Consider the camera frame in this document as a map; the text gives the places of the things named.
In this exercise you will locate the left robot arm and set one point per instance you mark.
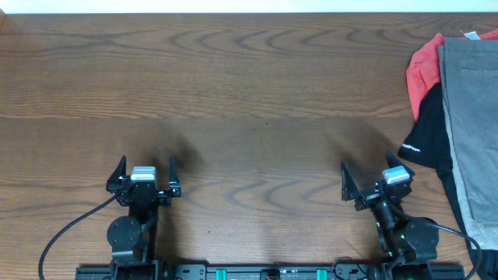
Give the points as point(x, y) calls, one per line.
point(132, 236)

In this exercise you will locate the grey trousers in pile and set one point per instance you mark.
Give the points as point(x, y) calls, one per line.
point(468, 71)

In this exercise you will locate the red garment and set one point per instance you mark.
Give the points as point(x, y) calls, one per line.
point(423, 72)

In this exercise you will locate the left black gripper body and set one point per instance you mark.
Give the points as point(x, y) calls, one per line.
point(163, 200)

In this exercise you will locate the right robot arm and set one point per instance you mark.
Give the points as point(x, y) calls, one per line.
point(410, 244)

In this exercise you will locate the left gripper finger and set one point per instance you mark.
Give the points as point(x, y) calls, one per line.
point(119, 172)
point(173, 178)

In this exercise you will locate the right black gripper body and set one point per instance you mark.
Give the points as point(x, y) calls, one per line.
point(367, 199)

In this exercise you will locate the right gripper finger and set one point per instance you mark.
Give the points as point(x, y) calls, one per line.
point(349, 188)
point(394, 161)

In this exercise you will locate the black garment with white logo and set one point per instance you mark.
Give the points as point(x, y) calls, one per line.
point(428, 145)

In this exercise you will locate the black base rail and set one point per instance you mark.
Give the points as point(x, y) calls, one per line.
point(338, 271)

